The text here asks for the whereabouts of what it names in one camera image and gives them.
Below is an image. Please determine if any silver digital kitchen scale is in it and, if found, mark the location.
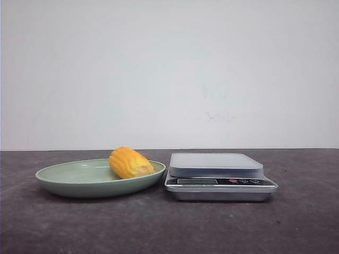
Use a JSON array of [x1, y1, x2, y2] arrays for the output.
[[164, 153, 279, 202]]

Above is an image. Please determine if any yellow corn cob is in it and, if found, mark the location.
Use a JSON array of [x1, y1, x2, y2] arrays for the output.
[[109, 147, 155, 179]]

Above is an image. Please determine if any green round plate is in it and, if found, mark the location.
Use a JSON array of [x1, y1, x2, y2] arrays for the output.
[[35, 159, 166, 198]]

